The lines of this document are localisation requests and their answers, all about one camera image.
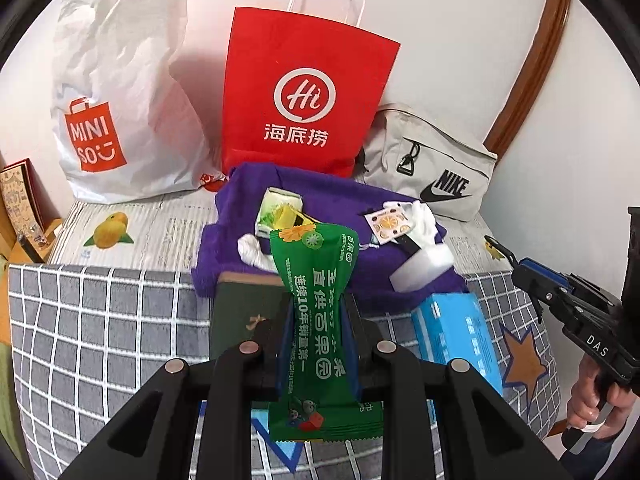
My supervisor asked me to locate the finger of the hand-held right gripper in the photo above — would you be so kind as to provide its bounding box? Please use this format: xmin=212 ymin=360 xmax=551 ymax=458
xmin=484 ymin=235 xmax=521 ymax=269
xmin=510 ymin=257 xmax=576 ymax=307

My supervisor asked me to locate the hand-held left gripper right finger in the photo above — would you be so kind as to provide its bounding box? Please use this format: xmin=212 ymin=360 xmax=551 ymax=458
xmin=342 ymin=292 xmax=566 ymax=480

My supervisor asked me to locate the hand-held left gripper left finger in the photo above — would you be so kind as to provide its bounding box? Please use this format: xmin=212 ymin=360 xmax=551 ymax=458
xmin=60 ymin=292 xmax=296 ymax=480

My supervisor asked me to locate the green snack packet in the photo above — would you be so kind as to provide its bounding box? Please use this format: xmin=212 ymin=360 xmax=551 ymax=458
xmin=267 ymin=223 xmax=383 ymax=443

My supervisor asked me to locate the white sponge block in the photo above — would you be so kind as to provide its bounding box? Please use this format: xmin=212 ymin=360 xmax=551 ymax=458
xmin=389 ymin=245 xmax=456 ymax=292

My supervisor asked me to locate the orange slice print pouch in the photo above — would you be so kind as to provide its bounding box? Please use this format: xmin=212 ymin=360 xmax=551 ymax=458
xmin=363 ymin=201 xmax=426 ymax=258

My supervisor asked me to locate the yellow pouch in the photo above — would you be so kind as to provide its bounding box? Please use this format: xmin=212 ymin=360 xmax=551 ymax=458
xmin=272 ymin=204 xmax=316 ymax=231

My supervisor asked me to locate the small green tissue packet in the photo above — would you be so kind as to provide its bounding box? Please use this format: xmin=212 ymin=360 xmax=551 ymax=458
xmin=255 ymin=186 xmax=303 ymax=238

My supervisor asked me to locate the person's right hand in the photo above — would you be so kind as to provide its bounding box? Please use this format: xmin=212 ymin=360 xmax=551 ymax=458
xmin=565 ymin=359 xmax=640 ymax=429

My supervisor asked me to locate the dark tin box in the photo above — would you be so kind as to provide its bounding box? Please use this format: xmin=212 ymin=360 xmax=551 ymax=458
xmin=212 ymin=270 xmax=291 ymax=361

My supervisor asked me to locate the blue tissue pack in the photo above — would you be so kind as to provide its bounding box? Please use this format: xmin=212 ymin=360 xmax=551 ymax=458
xmin=410 ymin=291 xmax=505 ymax=396

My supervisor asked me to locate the beige waist bag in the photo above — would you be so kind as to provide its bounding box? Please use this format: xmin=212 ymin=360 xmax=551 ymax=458
xmin=352 ymin=102 xmax=499 ymax=223

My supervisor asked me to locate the purple towel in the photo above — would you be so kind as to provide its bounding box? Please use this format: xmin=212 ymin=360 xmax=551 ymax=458
xmin=191 ymin=162 xmax=468 ymax=313

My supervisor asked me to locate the fruit print bed sheet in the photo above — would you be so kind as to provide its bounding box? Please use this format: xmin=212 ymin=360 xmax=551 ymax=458
xmin=47 ymin=195 xmax=516 ymax=273

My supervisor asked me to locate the grey checked cloth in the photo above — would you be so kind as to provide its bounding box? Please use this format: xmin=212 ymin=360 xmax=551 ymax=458
xmin=7 ymin=262 xmax=561 ymax=480

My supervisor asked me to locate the wooden nightstand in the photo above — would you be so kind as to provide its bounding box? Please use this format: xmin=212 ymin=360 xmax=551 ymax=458
xmin=0 ymin=217 xmax=63 ymax=266

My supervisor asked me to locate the red paper bag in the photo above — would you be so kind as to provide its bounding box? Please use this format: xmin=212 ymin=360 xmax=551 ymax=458
xmin=221 ymin=0 xmax=402 ymax=178

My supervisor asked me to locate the green blanket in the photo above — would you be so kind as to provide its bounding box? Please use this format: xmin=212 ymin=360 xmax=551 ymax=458
xmin=0 ymin=260 xmax=23 ymax=461

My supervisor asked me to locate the patterned book box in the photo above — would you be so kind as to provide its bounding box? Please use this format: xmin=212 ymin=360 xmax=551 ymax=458
xmin=0 ymin=158 xmax=46 ymax=233

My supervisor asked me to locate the white plastic shopping bag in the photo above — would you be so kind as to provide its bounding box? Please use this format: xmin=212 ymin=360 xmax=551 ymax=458
xmin=52 ymin=0 xmax=228 ymax=206

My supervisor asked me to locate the brown wooden door frame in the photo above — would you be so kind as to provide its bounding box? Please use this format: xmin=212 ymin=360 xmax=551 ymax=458
xmin=482 ymin=0 xmax=573 ymax=163

